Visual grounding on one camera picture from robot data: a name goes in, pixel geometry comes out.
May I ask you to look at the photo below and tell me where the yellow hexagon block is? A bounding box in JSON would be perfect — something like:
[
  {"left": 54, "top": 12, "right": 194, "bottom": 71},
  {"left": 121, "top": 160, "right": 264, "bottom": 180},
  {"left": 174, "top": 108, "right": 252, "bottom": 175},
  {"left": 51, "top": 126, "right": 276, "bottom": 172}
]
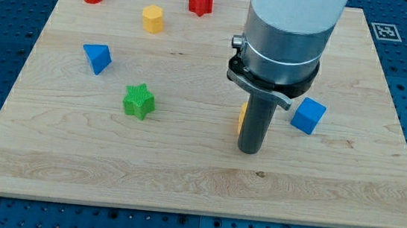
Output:
[{"left": 142, "top": 5, "right": 164, "bottom": 34}]

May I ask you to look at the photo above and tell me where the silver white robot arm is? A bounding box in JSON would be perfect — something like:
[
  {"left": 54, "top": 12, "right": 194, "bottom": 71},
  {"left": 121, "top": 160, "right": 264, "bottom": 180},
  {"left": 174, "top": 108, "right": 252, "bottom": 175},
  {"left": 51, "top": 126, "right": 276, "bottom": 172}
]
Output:
[{"left": 227, "top": 0, "right": 349, "bottom": 154}]

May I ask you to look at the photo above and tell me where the green star block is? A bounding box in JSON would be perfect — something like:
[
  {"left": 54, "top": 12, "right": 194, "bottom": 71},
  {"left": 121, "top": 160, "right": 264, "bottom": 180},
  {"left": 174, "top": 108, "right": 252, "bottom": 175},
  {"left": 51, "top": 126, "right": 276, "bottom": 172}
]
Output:
[{"left": 122, "top": 83, "right": 155, "bottom": 120}]

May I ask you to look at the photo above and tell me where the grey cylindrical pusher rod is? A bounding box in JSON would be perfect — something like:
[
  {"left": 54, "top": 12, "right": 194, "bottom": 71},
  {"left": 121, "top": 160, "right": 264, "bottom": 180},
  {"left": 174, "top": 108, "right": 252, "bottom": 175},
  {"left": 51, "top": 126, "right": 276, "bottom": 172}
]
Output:
[{"left": 237, "top": 95, "right": 276, "bottom": 154}]

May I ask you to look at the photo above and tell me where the black clamp with lever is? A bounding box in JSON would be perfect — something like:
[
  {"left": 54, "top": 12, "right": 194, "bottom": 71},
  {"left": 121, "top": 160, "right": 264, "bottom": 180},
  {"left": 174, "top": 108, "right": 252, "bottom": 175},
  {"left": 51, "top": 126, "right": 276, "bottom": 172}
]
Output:
[{"left": 227, "top": 55, "right": 320, "bottom": 110}]

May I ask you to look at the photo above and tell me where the light wooden board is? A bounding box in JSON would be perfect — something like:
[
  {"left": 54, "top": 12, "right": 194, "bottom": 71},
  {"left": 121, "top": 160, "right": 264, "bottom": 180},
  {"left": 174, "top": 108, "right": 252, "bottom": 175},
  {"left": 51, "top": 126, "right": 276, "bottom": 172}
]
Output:
[{"left": 0, "top": 0, "right": 407, "bottom": 228}]

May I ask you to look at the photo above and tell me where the white fiducial marker tag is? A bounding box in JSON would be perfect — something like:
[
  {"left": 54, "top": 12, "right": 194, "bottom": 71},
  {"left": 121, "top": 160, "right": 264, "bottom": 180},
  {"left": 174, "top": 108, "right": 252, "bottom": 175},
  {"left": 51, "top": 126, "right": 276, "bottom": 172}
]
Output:
[{"left": 371, "top": 22, "right": 402, "bottom": 42}]

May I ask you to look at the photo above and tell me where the blue cube block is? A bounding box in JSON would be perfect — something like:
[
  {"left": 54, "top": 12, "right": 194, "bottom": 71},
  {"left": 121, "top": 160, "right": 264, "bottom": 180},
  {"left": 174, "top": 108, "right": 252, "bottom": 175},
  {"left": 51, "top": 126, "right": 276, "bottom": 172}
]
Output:
[{"left": 290, "top": 97, "right": 326, "bottom": 135}]

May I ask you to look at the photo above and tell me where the red star block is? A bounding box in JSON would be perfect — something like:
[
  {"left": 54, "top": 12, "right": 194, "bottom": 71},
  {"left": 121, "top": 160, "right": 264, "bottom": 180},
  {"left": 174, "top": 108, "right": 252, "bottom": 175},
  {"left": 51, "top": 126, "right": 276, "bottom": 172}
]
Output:
[{"left": 188, "top": 0, "right": 214, "bottom": 17}]

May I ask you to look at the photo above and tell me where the yellow heart block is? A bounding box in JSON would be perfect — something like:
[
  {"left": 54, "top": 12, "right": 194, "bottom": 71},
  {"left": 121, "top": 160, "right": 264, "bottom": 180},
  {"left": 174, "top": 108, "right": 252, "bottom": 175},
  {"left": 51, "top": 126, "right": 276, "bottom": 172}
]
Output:
[{"left": 237, "top": 102, "right": 248, "bottom": 134}]

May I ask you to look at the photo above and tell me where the blue triangle block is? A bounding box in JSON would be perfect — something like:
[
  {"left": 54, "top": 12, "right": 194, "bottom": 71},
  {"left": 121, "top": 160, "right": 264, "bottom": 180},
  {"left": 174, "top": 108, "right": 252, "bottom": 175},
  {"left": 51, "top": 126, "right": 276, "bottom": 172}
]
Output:
[{"left": 83, "top": 44, "right": 112, "bottom": 75}]

